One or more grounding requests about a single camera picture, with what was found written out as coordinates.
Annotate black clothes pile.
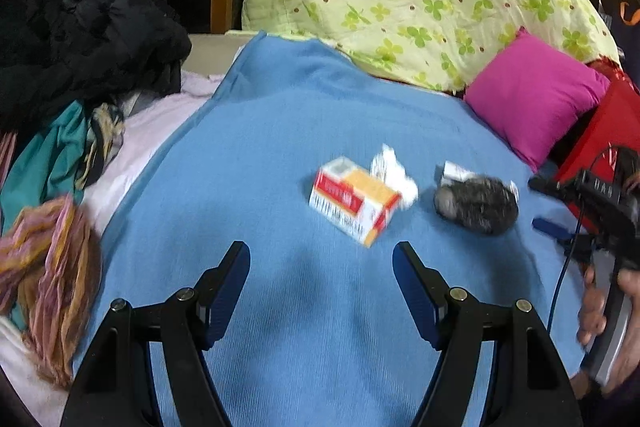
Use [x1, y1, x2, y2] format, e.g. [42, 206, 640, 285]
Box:
[1, 0, 191, 132]

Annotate blue towel blanket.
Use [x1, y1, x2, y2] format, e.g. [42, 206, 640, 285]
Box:
[71, 30, 586, 427]

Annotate black plastic bag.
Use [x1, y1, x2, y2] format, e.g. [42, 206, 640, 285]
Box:
[434, 176, 518, 235]

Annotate navy bag orange handles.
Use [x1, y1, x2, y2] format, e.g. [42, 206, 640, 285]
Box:
[600, 0, 640, 84]

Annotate red orange medicine box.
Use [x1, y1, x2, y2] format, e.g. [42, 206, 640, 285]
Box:
[309, 157, 400, 247]

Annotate magenta pillow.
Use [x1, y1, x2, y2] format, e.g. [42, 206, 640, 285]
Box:
[464, 27, 610, 171]

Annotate teal garment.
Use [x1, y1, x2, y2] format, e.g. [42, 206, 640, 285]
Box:
[1, 102, 87, 233]

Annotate white tissue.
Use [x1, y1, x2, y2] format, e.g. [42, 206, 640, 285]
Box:
[370, 144, 419, 210]

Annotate striped pink orange scarf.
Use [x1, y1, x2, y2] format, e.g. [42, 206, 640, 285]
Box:
[1, 195, 102, 389]

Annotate white bed sheet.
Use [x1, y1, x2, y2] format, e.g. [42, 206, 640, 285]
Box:
[1, 72, 224, 426]

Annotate red Nilrich shopping bag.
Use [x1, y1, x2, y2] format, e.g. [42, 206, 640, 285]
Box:
[552, 76, 640, 233]

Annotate black cable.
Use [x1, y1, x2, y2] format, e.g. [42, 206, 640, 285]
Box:
[546, 146, 618, 333]

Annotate white purple pill box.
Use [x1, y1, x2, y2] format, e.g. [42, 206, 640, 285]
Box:
[434, 160, 520, 202]

